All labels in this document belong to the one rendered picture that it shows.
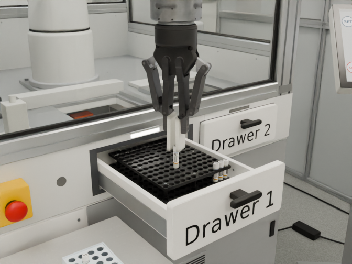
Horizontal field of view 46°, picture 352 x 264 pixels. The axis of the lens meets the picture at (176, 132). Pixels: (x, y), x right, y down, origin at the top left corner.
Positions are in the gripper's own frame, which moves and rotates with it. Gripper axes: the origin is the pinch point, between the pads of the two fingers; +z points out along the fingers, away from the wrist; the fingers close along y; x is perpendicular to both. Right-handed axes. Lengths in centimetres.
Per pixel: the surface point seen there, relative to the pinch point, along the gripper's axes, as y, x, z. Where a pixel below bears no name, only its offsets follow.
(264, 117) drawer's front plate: 6.8, 47.9, 10.3
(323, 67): 9, 196, 23
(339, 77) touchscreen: 25, 71, 2
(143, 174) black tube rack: -7.8, 0.9, 10.9
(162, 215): 1.6, -9.4, 12.6
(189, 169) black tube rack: 0.5, 5.8, 10.4
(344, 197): 32, 180, 98
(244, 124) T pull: 4.2, 35.6, 9.2
